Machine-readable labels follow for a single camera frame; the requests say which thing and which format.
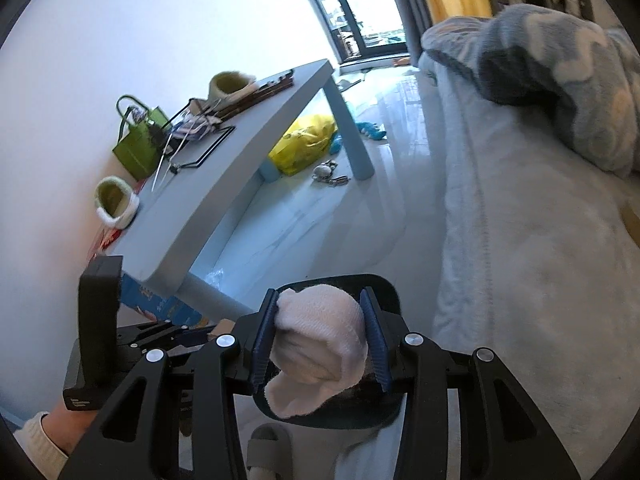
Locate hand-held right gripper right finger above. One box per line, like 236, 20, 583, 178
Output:
357, 287, 581, 480

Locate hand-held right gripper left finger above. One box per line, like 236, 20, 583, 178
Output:
57, 288, 281, 480

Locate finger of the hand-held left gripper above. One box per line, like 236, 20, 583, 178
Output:
117, 321, 221, 358

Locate dark teal trash bin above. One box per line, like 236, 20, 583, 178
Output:
252, 273, 408, 431

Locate white sock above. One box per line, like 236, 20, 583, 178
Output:
263, 284, 373, 419

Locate person's left forearm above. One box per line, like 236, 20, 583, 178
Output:
17, 400, 96, 480

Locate blue printed box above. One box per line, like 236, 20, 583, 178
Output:
117, 274, 211, 331

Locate red printed packet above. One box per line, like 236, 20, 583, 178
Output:
90, 225, 126, 261

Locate grey floor slipper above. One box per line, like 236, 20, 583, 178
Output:
245, 422, 301, 480

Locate green plush slipper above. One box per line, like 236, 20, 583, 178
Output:
95, 176, 141, 228
207, 71, 256, 103

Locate white quilted bed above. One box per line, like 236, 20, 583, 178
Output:
417, 50, 640, 480

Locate green paper bag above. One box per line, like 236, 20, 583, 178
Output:
112, 94, 173, 181

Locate light blue low table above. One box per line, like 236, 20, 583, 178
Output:
107, 59, 375, 321

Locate yellow plastic bag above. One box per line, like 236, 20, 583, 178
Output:
268, 114, 338, 177

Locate teal toy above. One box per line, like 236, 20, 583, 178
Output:
327, 120, 388, 155

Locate bundle of printed packets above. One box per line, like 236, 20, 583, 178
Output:
172, 112, 221, 138

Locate dark brown sticks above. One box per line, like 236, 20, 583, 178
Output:
218, 71, 296, 117

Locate grey blue fleece blanket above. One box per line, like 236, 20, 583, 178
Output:
422, 4, 640, 178

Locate black framed glass door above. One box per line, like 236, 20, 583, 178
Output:
287, 0, 408, 63

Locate grey curtain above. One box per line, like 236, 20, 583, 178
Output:
382, 0, 433, 56

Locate grey plush keychain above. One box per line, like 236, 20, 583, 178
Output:
312, 159, 351, 187

